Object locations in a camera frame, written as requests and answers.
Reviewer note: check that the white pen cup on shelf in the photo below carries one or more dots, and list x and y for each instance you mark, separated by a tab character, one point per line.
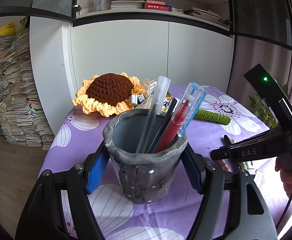
101	1

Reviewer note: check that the orange pink patterned pen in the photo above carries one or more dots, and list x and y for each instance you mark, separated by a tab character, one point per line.
224	166

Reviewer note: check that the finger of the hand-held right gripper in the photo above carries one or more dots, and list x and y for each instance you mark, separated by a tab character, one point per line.
245	152

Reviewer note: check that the clear frosted gel pen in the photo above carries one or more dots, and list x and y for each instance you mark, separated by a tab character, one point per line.
155	105

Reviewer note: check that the grey pen holder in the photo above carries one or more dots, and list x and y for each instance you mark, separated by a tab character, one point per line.
141	177

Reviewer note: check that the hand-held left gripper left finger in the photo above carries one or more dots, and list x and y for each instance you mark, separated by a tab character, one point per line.
97	170

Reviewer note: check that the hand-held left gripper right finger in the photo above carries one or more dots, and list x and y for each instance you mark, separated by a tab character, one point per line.
192	172

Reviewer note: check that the black slim pen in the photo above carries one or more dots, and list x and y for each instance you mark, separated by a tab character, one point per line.
167	120

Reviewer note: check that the green leafy plant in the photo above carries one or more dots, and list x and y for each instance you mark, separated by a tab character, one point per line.
265	110

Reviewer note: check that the person's right hand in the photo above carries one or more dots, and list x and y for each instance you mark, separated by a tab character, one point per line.
288	177

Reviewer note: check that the small stack of books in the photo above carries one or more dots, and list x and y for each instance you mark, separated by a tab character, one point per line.
177	10

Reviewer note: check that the tall pile of books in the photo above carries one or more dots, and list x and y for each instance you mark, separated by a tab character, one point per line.
16	92

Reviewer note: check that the stack of red books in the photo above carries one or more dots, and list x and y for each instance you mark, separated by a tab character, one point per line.
157	5

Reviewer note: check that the red pen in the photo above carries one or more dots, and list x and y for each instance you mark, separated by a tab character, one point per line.
175	127

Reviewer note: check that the yellow cloth bag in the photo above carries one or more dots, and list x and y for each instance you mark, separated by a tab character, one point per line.
23	23

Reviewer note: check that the crochet sunflower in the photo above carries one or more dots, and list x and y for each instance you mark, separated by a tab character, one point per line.
108	90

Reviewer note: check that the wide stack of worn booklets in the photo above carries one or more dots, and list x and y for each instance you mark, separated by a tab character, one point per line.
203	15

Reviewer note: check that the stack of white booklets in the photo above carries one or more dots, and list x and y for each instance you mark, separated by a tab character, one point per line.
127	1

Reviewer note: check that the white bookcase cabinet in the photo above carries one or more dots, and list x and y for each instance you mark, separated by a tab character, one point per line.
136	50

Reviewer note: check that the green crochet stem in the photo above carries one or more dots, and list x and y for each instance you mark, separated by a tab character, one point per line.
210	116

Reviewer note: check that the green pen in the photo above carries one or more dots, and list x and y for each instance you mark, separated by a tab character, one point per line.
243	167

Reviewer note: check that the purple floral tablecloth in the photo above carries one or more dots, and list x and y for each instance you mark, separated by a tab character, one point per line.
86	135

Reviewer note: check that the yellow plush toy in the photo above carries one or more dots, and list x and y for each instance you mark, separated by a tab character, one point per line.
3	31

